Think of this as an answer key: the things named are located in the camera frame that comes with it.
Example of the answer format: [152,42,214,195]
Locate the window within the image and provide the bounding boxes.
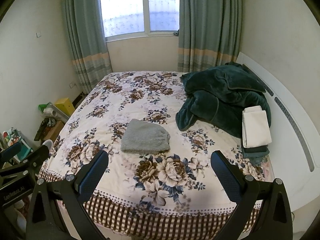
[100,0,180,40]

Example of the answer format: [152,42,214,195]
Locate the right green curtain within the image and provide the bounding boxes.
[177,0,242,72]

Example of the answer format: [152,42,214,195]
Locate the white bucket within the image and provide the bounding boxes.
[42,139,53,150]

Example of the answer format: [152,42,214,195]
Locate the white bed headboard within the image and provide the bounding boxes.
[237,53,319,211]

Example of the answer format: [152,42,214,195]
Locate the yellow box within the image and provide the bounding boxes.
[54,98,75,116]

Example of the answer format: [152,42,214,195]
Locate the folded white cloth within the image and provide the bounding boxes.
[242,106,272,148]

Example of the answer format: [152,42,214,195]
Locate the teal shelf unit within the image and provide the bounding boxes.
[1,127,33,164]

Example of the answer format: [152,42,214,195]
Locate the dark green fleece blanket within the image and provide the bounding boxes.
[175,62,271,138]

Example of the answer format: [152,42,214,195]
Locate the green curtain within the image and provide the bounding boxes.
[177,0,242,72]
[61,0,113,94]

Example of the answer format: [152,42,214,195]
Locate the grey fleece pants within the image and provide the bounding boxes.
[120,119,170,154]

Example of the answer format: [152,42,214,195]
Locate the white pipe roll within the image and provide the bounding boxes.
[43,107,57,118]

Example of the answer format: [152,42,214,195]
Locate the brown wooden nightstand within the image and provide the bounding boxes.
[40,120,64,143]

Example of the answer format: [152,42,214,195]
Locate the left green curtain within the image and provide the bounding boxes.
[61,0,113,94]

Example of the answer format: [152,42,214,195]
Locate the folded dark green cloth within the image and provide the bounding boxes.
[242,145,270,166]

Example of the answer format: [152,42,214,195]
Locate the floral bed blanket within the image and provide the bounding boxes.
[40,71,273,239]

